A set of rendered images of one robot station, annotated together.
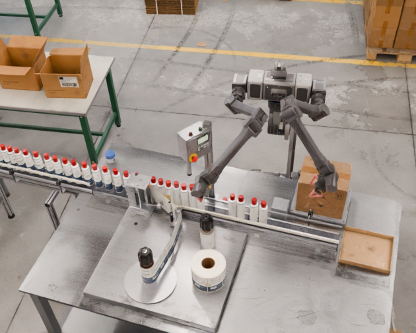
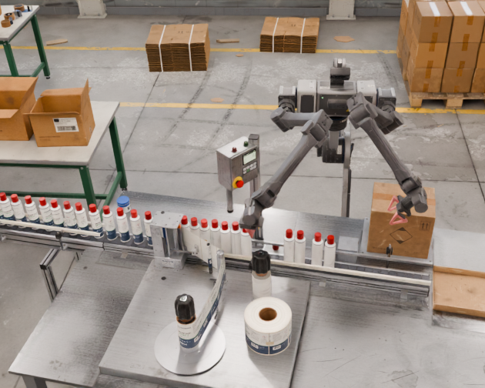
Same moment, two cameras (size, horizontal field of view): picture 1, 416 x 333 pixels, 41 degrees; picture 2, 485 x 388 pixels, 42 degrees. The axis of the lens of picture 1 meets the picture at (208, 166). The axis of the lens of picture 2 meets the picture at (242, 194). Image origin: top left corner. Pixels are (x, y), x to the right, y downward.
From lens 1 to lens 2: 66 cm
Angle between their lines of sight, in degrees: 9
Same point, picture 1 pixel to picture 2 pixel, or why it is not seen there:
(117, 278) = (145, 346)
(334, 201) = (418, 234)
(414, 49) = (464, 91)
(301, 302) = (394, 360)
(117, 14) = (115, 74)
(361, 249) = (459, 292)
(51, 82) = (43, 126)
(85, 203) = (94, 259)
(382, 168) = (450, 219)
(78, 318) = not seen: outside the picture
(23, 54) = (8, 98)
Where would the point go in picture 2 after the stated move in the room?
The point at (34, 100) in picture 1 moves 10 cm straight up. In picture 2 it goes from (22, 151) to (18, 138)
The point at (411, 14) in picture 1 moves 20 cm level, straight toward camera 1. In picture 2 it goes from (458, 51) to (457, 61)
